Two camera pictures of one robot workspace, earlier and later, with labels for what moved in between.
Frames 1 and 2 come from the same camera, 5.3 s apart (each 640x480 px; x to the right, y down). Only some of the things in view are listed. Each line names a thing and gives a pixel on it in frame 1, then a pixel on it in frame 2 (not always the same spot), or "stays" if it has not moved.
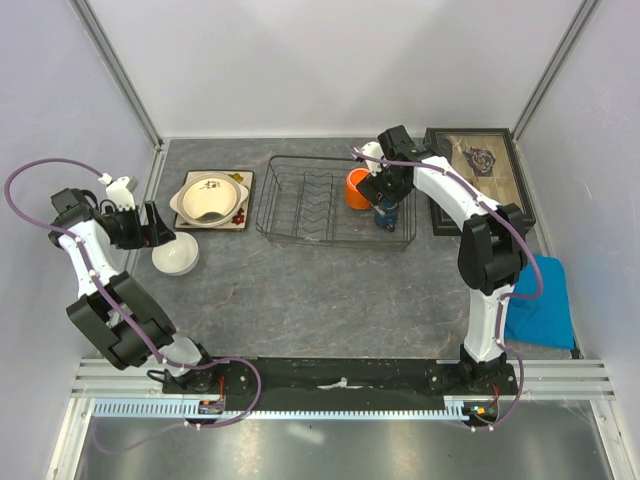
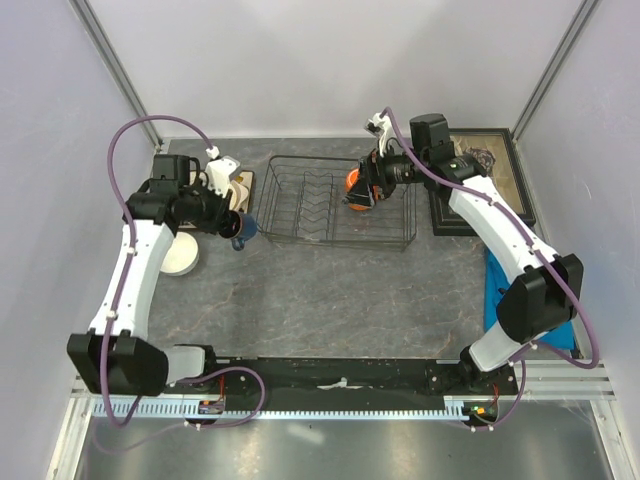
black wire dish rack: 303,200 stays
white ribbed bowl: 176,257 stays
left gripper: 140,232 to 221,218
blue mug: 389,219 to 248,230
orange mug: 355,197 stays
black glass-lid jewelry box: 489,158 stays
